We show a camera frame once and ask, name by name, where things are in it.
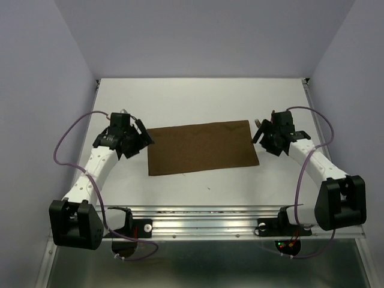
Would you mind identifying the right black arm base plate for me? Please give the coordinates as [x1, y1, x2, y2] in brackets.
[254, 218, 312, 238]

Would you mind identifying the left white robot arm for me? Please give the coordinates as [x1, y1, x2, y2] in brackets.
[49, 112, 154, 250]

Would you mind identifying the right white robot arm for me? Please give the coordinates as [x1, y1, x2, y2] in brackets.
[252, 110, 367, 234]

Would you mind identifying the aluminium front rail frame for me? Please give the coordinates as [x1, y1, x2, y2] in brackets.
[37, 206, 380, 287]

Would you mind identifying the brown cloth napkin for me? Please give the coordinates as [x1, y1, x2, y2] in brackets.
[148, 120, 259, 176]

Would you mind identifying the brown wooden fork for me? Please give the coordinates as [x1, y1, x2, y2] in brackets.
[255, 119, 262, 128]

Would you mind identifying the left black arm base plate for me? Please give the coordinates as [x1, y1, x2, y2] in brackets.
[114, 218, 153, 239]

